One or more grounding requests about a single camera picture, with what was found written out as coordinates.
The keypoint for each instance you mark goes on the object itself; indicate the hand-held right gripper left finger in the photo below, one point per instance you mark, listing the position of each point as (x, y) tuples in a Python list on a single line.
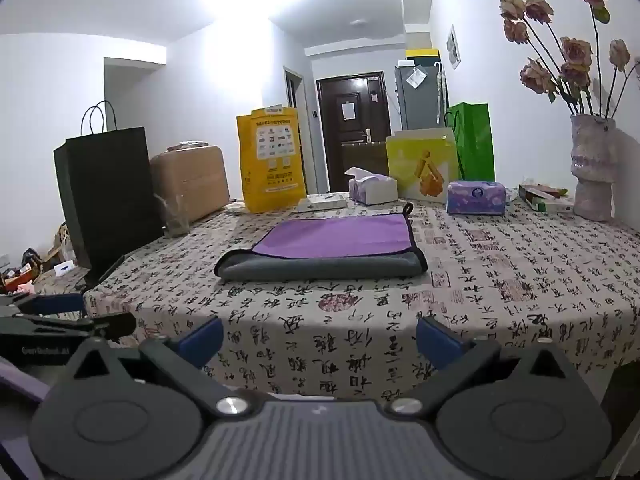
[(202, 339)]

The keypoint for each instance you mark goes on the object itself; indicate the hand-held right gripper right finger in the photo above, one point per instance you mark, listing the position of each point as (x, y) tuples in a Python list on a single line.
[(440, 342)]

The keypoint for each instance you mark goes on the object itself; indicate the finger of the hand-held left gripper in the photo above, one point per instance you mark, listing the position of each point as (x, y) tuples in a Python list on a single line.
[(57, 304), (112, 326)]

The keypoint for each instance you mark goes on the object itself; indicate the purple grey towel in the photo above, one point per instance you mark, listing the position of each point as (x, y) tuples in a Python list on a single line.
[(330, 240)]

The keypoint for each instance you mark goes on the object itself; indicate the purple cloth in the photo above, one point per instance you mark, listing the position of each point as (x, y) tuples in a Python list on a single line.
[(15, 375)]

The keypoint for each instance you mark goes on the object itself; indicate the pile of floor clutter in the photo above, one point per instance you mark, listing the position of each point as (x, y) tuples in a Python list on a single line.
[(30, 270)]

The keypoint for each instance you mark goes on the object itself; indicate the calligraphy printed tablecloth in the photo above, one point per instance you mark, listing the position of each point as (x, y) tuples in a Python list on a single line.
[(500, 285)]

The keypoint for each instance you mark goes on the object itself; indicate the black paper bag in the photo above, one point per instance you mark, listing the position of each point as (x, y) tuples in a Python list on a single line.
[(110, 200)]

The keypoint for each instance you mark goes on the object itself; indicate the clear glass cup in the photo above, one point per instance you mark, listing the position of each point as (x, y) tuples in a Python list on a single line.
[(174, 220)]

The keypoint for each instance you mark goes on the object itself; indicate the purple tissue pack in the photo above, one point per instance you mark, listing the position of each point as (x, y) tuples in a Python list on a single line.
[(475, 199)]

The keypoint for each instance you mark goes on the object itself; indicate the brown cardboard box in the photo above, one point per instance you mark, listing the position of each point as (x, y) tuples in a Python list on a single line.
[(195, 180)]

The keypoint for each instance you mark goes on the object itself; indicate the purple white tissue box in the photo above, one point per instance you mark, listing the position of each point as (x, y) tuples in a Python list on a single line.
[(372, 189)]

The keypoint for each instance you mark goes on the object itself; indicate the small green carton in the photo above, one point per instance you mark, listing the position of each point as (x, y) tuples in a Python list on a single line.
[(545, 199)]

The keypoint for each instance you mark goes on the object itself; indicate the yellow green gift bag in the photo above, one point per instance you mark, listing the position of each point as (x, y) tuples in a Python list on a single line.
[(425, 165)]

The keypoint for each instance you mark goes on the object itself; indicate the flat white box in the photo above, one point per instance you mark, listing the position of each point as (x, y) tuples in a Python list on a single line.
[(322, 202)]

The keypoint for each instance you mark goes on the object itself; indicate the yellow shopping bag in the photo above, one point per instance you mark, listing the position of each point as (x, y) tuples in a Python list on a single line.
[(270, 160)]

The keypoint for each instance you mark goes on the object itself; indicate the green paper bag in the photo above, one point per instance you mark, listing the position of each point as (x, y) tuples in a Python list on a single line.
[(475, 140)]

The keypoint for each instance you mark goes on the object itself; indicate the dark brown entrance door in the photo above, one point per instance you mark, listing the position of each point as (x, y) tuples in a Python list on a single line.
[(360, 145)]

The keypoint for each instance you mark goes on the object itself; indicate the pale ceramic vase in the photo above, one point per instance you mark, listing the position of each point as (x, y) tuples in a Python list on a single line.
[(594, 170)]

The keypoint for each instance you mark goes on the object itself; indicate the grey metal cabinet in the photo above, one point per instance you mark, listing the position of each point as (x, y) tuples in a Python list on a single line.
[(415, 105)]

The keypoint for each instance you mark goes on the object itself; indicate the white paper note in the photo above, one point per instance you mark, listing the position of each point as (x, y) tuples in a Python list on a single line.
[(348, 111)]

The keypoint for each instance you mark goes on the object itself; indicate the white folded umbrella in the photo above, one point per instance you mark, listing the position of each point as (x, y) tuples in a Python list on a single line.
[(439, 90)]

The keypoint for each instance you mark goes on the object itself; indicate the grey interior door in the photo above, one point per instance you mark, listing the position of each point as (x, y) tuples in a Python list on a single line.
[(292, 90)]

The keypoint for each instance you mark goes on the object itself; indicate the yellow black box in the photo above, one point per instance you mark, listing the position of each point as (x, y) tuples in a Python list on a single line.
[(422, 55)]

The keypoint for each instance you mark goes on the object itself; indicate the dried pink roses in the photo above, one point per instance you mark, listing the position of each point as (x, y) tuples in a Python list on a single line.
[(575, 52)]

